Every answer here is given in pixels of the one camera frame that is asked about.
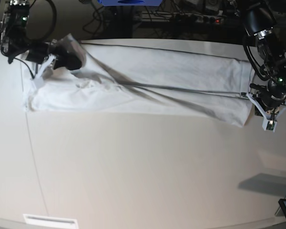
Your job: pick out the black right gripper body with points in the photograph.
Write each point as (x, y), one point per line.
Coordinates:
(38, 52)

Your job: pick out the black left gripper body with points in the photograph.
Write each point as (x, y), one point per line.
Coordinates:
(269, 96)

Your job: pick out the white T-shirt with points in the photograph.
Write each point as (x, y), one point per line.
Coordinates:
(139, 80)

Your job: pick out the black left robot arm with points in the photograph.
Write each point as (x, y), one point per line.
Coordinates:
(258, 22)

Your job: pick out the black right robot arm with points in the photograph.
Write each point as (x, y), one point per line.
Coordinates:
(14, 40)

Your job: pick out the blue plastic box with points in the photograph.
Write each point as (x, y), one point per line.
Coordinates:
(130, 2)

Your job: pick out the black power strip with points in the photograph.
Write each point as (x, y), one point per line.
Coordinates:
(185, 17)

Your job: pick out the white label strip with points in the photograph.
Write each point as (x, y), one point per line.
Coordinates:
(52, 222)

